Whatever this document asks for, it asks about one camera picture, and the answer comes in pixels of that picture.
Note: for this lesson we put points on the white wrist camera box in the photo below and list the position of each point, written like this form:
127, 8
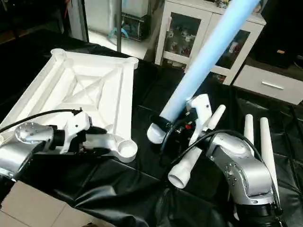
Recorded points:
78, 124
201, 113

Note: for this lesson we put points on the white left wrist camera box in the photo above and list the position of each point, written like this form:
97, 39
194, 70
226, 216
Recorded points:
78, 124

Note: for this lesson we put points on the black speaker box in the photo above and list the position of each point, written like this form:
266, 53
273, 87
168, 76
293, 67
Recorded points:
284, 42

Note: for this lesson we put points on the white glass door cabinet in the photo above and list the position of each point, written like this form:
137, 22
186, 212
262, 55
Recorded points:
184, 33

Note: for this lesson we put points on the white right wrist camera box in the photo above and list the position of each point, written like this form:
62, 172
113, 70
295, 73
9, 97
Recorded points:
201, 113

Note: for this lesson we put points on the white drawer unit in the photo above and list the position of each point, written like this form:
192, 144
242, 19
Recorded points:
270, 85

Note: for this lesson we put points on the white plastic table leg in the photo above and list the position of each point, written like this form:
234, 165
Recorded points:
208, 52
269, 151
249, 132
199, 151

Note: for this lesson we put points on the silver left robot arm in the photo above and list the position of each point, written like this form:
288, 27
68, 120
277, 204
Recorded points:
23, 146

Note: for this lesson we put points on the white plastic table top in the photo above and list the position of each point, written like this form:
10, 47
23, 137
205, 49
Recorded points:
75, 90

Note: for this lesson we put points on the clear plastic storage box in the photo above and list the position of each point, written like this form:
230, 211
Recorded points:
136, 26

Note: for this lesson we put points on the black mat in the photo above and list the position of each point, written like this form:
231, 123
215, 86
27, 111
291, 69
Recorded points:
142, 189

